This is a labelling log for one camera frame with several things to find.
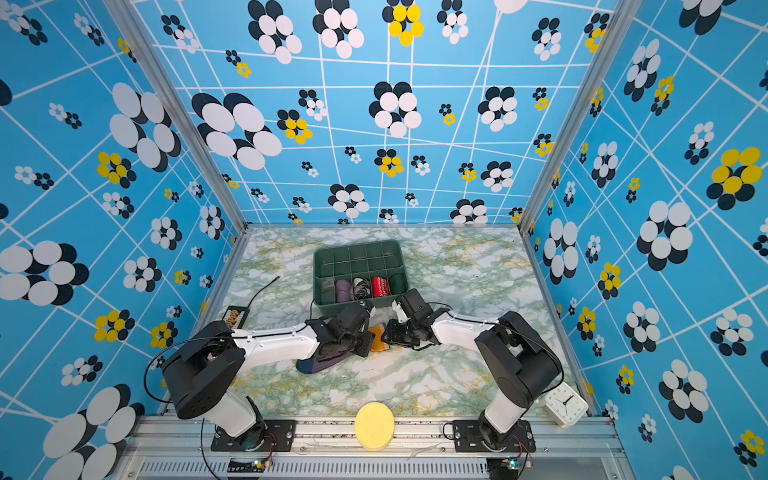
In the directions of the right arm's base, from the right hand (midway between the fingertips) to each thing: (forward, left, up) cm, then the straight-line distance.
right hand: (386, 339), depth 89 cm
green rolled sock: (+17, -4, +5) cm, 18 cm away
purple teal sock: (-13, +12, +21) cm, 28 cm away
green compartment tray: (+19, +13, +7) cm, 24 cm away
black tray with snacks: (+7, +48, +2) cm, 49 cm away
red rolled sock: (+16, +2, +5) cm, 16 cm away
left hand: (-1, +3, +1) cm, 4 cm away
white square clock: (-18, -46, +1) cm, 50 cm away
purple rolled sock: (+14, +14, +6) cm, 20 cm away
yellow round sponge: (-24, +2, +2) cm, 24 cm away
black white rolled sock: (+15, +8, +6) cm, 18 cm away
